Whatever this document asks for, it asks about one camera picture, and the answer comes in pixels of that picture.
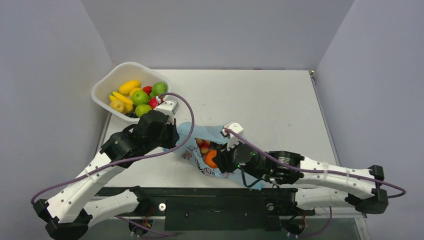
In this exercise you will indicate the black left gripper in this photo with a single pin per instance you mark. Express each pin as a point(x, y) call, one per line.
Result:
point(174, 136)

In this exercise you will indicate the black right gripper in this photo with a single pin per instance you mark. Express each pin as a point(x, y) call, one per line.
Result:
point(219, 160)

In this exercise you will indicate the orange fake orange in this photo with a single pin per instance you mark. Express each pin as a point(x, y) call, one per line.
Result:
point(209, 159)

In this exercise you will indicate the red fake fruit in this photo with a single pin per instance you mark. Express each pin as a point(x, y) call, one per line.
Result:
point(203, 145)

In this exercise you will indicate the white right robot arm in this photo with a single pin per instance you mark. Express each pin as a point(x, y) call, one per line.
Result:
point(334, 186)

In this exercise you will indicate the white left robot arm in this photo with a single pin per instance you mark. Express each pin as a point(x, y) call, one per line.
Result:
point(70, 213)

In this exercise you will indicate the red fake apple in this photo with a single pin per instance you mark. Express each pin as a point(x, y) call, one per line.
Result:
point(154, 102)

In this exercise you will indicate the light green fake apple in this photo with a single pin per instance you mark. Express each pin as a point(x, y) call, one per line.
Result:
point(142, 109)

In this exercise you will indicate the red fake strawberry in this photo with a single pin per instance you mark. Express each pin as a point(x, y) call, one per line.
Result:
point(147, 89)

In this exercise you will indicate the yellow fake lemon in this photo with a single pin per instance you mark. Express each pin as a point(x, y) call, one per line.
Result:
point(134, 90)

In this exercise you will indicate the yellow fake pear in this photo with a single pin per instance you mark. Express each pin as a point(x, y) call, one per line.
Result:
point(118, 105)

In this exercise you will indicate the yellow fake mango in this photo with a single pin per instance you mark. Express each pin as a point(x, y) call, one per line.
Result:
point(125, 88)

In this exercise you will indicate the yellow fake banana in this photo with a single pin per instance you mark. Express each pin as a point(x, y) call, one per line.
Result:
point(122, 98)

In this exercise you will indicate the white plastic basket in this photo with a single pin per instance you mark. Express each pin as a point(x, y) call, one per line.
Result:
point(121, 81)

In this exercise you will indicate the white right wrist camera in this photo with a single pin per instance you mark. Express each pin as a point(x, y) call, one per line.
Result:
point(232, 131)

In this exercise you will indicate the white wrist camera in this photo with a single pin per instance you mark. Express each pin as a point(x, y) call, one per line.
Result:
point(232, 131)
point(169, 108)

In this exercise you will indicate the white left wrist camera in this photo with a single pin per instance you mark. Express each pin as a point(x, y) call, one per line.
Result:
point(169, 108)

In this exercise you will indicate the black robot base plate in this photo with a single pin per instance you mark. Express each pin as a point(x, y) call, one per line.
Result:
point(220, 209)

